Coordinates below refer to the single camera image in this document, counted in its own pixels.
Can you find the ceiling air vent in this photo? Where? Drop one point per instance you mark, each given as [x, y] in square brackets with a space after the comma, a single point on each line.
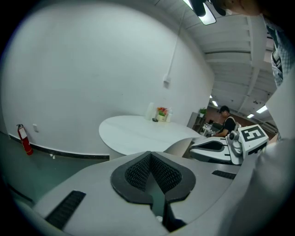
[270, 36]

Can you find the tall white container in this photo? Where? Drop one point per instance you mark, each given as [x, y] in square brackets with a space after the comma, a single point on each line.
[149, 111]

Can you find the person's plaid shirt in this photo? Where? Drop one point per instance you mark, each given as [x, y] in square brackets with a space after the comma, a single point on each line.
[282, 57]

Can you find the person's right forearm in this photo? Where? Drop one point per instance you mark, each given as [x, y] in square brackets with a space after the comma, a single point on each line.
[269, 144]

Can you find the small ceiling light panel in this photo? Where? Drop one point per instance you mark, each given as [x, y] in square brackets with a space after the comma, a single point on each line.
[250, 115]
[261, 109]
[214, 103]

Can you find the white junction box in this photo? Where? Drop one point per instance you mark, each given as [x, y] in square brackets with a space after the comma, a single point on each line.
[167, 81]

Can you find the white curved desk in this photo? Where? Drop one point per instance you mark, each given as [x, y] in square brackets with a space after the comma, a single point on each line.
[138, 133]

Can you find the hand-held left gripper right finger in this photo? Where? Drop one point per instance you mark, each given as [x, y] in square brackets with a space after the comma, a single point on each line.
[202, 184]

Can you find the white paper scraps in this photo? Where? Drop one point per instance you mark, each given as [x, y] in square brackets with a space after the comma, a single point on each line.
[53, 156]

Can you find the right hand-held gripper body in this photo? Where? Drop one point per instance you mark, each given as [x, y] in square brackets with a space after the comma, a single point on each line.
[251, 140]

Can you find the cluttered white workbench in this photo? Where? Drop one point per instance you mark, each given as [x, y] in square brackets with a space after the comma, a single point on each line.
[210, 130]

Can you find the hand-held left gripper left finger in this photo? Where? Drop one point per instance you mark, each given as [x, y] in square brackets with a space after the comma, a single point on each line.
[96, 196]

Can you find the grey shelf unit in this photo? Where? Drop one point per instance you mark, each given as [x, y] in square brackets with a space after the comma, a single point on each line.
[193, 123]

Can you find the long ceiling lamp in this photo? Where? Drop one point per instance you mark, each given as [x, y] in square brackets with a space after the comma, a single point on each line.
[207, 17]

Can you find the red fire extinguisher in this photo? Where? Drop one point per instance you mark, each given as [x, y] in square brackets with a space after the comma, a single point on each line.
[25, 143]

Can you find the potted flower bouquet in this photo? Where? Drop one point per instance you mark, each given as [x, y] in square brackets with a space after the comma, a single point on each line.
[162, 114]

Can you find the white wall conduit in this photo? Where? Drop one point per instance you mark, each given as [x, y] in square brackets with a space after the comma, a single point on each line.
[174, 50]

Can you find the white pump bottle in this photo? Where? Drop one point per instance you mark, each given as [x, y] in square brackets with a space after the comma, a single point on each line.
[169, 116]

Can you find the white wall outlet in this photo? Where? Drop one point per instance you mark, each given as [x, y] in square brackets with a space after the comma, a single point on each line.
[35, 128]

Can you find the black head-mounted camera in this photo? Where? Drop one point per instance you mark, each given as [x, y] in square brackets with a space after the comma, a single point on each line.
[200, 7]

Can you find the person's head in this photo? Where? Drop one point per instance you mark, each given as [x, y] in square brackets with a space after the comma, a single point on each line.
[244, 7]

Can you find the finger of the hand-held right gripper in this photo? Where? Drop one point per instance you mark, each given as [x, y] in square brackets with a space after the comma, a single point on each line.
[207, 156]
[214, 140]

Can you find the green potted plant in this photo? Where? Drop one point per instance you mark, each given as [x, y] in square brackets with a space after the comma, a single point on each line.
[203, 111]

